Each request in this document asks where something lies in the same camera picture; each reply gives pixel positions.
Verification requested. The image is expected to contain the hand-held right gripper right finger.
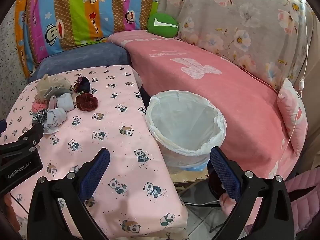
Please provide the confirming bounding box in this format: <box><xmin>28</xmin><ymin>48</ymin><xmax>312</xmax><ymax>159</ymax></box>
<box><xmin>207</xmin><ymin>146</ymin><xmax>295</xmax><ymax>240</ymax></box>

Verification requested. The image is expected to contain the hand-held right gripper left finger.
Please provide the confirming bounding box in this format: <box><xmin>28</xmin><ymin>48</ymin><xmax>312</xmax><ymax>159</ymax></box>
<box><xmin>27</xmin><ymin>147</ymin><xmax>111</xmax><ymax>240</ymax></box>

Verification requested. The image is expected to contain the pink watermelon plush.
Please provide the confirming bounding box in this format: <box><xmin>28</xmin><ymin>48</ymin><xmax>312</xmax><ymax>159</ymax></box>
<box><xmin>32</xmin><ymin>97</ymin><xmax>50</xmax><ymax>113</ymax></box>

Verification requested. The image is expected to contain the light blue cloth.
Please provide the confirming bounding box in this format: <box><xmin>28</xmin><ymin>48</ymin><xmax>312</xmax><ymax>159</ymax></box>
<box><xmin>48</xmin><ymin>93</ymin><xmax>76</xmax><ymax>112</ymax></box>

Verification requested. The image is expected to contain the white plastic bag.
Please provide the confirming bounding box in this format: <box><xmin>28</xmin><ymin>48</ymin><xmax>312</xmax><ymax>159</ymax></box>
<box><xmin>145</xmin><ymin>90</ymin><xmax>227</xmax><ymax>172</ymax></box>

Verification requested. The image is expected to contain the black white patterned scrunchie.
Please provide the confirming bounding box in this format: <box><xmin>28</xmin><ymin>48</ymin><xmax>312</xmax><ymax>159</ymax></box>
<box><xmin>31</xmin><ymin>109</ymin><xmax>48</xmax><ymax>126</ymax></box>

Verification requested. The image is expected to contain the light grey sock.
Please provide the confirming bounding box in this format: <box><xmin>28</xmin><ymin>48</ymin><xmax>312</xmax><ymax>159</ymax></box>
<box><xmin>43</xmin><ymin>108</ymin><xmax>68</xmax><ymax>134</ymax></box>

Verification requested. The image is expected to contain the wooden board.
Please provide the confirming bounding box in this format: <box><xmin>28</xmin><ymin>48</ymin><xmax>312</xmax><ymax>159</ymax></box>
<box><xmin>171</xmin><ymin>167</ymin><xmax>209</xmax><ymax>188</ymax></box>

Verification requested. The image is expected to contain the pink panda print cloth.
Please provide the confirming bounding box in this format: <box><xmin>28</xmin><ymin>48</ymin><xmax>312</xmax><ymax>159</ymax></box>
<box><xmin>0</xmin><ymin>65</ymin><xmax>189</xmax><ymax>240</ymax></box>

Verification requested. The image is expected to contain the beige mesh bag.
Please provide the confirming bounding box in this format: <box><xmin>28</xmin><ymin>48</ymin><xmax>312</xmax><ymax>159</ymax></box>
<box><xmin>35</xmin><ymin>74</ymin><xmax>74</xmax><ymax>99</ymax></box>

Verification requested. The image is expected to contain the maroon scrunchie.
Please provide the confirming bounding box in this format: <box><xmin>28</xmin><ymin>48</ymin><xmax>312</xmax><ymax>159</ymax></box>
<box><xmin>75</xmin><ymin>93</ymin><xmax>99</xmax><ymax>111</ymax></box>

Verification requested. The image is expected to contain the navy scrunchie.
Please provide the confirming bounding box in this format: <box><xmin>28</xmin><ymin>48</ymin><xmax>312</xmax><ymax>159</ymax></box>
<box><xmin>73</xmin><ymin>77</ymin><xmax>91</xmax><ymax>92</ymax></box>

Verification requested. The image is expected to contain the pink blanket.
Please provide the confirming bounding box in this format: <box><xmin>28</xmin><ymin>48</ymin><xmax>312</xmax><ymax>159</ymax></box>
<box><xmin>107</xmin><ymin>30</ymin><xmax>302</xmax><ymax>180</ymax></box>

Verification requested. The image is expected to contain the pink quilted backpack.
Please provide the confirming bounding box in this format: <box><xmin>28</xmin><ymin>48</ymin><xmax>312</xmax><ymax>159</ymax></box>
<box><xmin>244</xmin><ymin>171</ymin><xmax>320</xmax><ymax>240</ymax></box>

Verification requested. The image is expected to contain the pink pillow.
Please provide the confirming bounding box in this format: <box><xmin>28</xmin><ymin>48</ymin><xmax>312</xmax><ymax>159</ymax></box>
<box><xmin>277</xmin><ymin>78</ymin><xmax>308</xmax><ymax>157</ymax></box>

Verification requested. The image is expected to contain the blue cushion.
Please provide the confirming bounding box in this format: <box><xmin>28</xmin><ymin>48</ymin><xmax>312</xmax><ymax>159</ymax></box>
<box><xmin>27</xmin><ymin>42</ymin><xmax>132</xmax><ymax>83</ymax></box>

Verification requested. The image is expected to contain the colourful monkey cartoon pillow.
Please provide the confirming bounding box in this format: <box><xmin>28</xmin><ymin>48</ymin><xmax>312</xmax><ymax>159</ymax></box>
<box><xmin>14</xmin><ymin>0</ymin><xmax>163</xmax><ymax>78</ymax></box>

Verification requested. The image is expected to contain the grey floral cloth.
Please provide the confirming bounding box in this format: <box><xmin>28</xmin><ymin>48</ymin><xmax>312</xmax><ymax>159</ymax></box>
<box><xmin>157</xmin><ymin>0</ymin><xmax>316</xmax><ymax>93</ymax></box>

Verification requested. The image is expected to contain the green round cushion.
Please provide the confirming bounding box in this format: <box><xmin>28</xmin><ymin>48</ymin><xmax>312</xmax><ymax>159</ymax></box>
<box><xmin>147</xmin><ymin>12</ymin><xmax>180</xmax><ymax>39</ymax></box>

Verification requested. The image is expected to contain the white floor cable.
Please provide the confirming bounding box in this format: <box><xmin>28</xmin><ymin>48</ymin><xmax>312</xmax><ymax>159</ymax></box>
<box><xmin>183</xmin><ymin>199</ymin><xmax>221</xmax><ymax>207</ymax></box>

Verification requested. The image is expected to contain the thin white hanging cable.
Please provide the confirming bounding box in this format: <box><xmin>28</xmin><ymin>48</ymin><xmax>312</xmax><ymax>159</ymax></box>
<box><xmin>287</xmin><ymin>4</ymin><xmax>310</xmax><ymax>153</ymax></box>

